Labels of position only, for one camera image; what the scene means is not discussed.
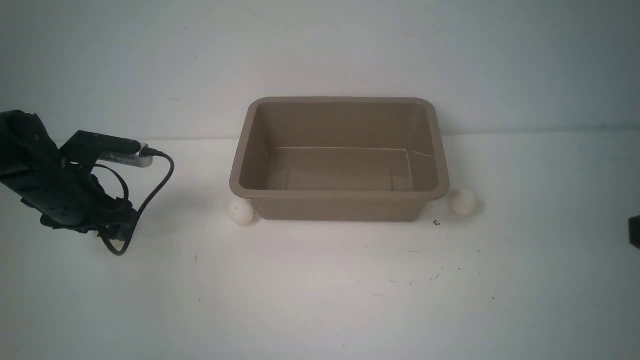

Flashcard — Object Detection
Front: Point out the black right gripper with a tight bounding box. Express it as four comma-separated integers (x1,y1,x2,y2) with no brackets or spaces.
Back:
628,215,640,249

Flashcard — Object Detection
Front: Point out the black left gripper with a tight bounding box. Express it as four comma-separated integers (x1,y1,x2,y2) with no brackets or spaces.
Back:
1,111,138,240

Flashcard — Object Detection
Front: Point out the white ball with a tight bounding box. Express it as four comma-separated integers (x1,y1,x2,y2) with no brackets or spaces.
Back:
228,198,256,226
449,189,478,216

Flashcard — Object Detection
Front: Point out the tan plastic bin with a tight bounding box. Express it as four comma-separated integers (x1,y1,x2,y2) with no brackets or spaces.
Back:
229,96,450,223

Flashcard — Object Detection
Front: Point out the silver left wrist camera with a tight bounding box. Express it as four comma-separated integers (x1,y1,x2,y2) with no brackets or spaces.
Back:
60,130,154,169

